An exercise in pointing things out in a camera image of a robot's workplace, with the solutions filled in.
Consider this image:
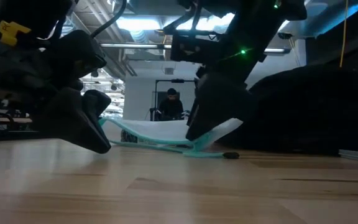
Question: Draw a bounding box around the background worktable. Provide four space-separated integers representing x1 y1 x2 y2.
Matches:
0 99 35 141

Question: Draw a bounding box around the teal mesh zipper pouch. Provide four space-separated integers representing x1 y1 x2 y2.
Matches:
99 116 244 160

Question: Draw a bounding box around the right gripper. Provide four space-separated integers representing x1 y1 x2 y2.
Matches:
185 33 266 142

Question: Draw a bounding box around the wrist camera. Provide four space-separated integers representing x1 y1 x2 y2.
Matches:
170 32 225 63
50 29 108 80

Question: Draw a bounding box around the black backpack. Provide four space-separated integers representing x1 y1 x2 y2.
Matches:
218 63 358 157

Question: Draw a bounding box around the person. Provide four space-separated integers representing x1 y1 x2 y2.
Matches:
158 88 185 121

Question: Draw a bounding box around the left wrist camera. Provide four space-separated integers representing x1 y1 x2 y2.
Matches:
50 29 108 80

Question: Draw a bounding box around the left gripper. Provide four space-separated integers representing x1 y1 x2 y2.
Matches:
0 29 112 155

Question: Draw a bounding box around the ceiling light tube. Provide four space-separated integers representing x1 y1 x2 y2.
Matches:
99 42 290 54

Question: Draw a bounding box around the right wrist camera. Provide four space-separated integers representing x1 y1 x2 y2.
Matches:
170 32 225 63

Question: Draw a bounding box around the yellow plastic tag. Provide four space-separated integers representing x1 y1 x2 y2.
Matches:
0 20 32 47

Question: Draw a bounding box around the black background rig frame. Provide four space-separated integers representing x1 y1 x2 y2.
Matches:
149 78 200 122

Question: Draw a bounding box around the yellow hanging cable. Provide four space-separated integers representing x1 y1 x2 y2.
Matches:
339 0 349 68

